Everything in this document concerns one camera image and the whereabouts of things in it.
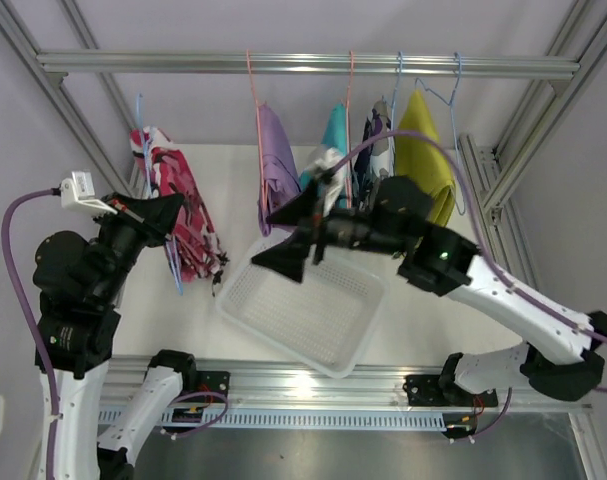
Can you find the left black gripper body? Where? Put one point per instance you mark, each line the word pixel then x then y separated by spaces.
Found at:
pixel 124 239

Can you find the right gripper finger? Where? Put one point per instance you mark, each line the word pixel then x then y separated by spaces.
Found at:
pixel 287 258
pixel 305 210

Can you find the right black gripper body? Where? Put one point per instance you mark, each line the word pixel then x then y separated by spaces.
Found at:
pixel 352 228

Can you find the lilac purple trousers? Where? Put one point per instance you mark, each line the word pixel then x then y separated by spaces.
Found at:
pixel 279 177

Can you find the pink camouflage trousers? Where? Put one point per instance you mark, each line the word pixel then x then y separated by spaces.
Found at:
pixel 194 250

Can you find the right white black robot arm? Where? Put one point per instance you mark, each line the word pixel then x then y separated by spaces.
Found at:
pixel 557 355

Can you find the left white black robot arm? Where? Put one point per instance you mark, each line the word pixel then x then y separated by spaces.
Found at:
pixel 79 281

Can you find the purple white patterned trousers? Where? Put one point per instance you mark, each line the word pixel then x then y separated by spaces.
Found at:
pixel 374 163

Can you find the teal trousers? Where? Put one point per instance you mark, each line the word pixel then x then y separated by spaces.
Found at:
pixel 336 135

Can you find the olive yellow trousers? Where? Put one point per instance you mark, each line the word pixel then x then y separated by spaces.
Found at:
pixel 423 163

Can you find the white plastic basket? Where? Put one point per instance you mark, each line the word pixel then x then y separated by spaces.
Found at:
pixel 325 322

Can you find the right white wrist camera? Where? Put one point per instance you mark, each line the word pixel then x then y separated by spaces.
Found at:
pixel 328 175

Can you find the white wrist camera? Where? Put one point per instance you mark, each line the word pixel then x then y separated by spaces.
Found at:
pixel 77 194
pixel 328 175

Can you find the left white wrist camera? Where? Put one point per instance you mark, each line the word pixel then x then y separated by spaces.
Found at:
pixel 77 194

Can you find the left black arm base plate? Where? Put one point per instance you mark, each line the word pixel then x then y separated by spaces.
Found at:
pixel 213 385

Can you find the aluminium hanging rail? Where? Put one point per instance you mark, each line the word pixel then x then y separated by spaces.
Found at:
pixel 200 62

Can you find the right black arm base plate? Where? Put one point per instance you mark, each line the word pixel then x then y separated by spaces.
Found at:
pixel 427 390

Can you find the white slotted cable duct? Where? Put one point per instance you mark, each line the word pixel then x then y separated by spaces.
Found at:
pixel 293 419

